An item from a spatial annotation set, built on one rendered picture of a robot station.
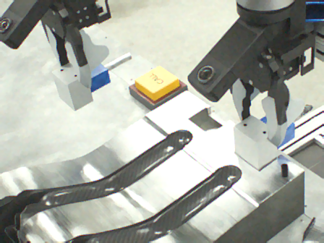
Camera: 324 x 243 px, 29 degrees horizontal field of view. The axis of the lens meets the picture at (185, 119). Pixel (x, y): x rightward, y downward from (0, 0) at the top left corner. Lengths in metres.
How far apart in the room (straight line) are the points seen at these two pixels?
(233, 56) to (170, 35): 2.07
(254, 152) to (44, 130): 0.45
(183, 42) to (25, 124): 1.64
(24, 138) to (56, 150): 0.08
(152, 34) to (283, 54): 2.09
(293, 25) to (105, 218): 0.35
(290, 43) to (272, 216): 0.24
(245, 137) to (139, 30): 2.05
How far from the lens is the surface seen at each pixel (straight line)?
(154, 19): 2.94
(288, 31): 0.80
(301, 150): 1.89
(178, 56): 2.67
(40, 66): 1.33
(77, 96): 1.00
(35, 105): 1.23
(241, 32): 0.76
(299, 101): 0.85
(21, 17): 0.90
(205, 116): 1.00
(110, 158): 0.95
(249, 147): 0.87
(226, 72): 0.74
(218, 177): 0.89
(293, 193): 0.89
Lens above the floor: 1.52
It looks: 41 degrees down
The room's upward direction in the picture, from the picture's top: 9 degrees counter-clockwise
